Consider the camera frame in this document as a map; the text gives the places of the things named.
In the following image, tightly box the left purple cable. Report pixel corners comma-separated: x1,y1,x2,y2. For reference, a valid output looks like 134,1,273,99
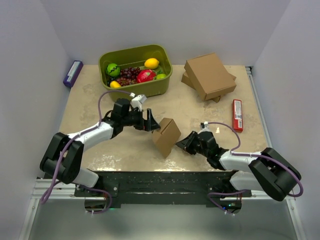
39,90,136,205

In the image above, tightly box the yellow lemon front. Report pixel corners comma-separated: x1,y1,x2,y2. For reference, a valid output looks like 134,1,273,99
109,80,121,89

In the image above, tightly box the red dragon fruit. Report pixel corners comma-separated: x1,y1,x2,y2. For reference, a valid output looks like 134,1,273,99
136,69,157,83

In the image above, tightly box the aluminium frame rail front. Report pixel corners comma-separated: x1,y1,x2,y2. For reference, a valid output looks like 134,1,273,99
30,177,106,201

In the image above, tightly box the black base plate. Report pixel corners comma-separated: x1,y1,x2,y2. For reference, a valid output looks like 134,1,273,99
75,171,240,208

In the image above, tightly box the top folded cardboard box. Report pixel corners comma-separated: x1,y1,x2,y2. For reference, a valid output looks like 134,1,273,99
184,53,237,101

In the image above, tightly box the aluminium frame rail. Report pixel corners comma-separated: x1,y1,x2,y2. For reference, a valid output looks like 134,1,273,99
245,66,273,148
30,177,106,201

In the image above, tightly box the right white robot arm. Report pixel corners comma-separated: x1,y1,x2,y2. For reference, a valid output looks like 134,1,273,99
176,131,304,202

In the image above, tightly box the brown cardboard box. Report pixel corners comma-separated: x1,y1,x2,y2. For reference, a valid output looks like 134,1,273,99
152,117,181,158

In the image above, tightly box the yellow lemon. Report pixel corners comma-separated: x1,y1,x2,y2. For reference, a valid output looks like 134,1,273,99
144,58,160,70
109,80,121,89

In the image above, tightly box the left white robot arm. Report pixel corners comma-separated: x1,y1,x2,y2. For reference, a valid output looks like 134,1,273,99
39,95,160,196

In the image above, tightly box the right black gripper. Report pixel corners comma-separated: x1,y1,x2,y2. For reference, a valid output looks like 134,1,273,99
175,131,210,158

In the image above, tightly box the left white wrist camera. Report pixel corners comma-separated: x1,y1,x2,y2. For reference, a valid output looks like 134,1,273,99
131,94,147,111

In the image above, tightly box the purple white small box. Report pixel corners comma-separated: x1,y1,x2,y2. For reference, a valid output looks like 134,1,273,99
63,60,84,88

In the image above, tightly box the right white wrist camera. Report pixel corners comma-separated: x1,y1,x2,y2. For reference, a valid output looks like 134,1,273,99
199,121,210,133

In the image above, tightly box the folded cardboard box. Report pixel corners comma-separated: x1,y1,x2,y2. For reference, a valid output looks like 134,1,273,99
181,71,237,102
184,53,237,101

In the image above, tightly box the olive green plastic basket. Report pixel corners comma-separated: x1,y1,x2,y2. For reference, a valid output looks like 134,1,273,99
98,44,173,101

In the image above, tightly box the bottom folded cardboard box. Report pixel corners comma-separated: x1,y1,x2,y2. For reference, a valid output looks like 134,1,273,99
181,71,237,102

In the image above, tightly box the green round fruit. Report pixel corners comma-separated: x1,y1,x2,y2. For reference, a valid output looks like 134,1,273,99
106,63,121,77

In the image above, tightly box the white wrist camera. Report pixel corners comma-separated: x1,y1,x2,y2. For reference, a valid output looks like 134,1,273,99
199,121,210,133
131,94,147,111

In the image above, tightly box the small green lime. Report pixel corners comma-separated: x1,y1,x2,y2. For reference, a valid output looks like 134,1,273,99
156,73,167,80

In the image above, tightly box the yellow lemon back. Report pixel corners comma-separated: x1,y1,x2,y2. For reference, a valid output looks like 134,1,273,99
144,58,160,70

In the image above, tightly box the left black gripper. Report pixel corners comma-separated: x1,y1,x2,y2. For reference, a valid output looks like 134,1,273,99
122,108,160,132

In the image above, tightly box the red flat box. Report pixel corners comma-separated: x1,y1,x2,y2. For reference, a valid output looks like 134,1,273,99
232,99,244,133

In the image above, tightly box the purple grape bunch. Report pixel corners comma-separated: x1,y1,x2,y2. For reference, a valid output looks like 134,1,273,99
115,67,141,87

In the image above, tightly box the aluminium frame rail right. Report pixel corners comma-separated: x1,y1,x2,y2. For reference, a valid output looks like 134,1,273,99
245,66,273,148

